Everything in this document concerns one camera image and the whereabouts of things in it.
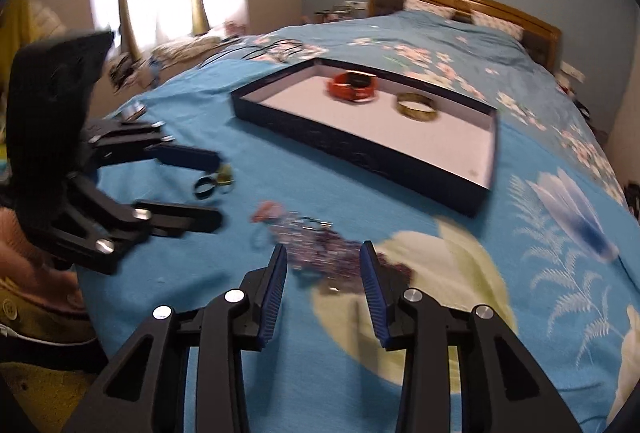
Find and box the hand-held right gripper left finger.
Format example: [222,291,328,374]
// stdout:
[62,243,290,433]

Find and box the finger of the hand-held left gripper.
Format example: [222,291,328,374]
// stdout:
[60,170,223,259]
[87,119,224,176]

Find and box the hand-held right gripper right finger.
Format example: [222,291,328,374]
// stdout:
[359,240,583,433]

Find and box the black cord green pendant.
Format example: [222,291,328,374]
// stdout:
[194,163,234,201]

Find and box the purple bead bracelet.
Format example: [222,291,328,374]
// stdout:
[295,233,416,294]

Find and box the clear bead bracelet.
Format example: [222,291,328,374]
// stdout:
[250,210,341,254]

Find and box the pink cord charm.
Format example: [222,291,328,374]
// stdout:
[252,200,283,221]

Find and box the dark blue box tray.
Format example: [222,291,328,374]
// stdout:
[230,57,501,218]

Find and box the person's left forearm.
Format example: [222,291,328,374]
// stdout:
[0,206,91,344]

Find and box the blue floral bedspread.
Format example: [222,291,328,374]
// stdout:
[75,8,631,433]

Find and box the yellow cloth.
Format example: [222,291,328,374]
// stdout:
[0,0,41,64]

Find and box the white quilted cloth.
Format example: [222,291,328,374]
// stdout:
[30,0,68,41]

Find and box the white cloth pile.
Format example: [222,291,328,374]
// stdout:
[150,32,226,64]

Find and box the orange smartwatch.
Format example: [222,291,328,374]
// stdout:
[327,69,379,104]

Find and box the brass bangle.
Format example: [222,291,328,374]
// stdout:
[395,93,441,121]

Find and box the row of cosmetic bottles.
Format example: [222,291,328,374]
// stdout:
[302,0,371,24]

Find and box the person's yellow jacket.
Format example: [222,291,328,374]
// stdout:
[0,283,108,433]

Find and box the white patterned pillow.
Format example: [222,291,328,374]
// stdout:
[470,10,526,41]
[402,0,458,20]

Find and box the black cable bundle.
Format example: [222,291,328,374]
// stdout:
[200,40,303,66]

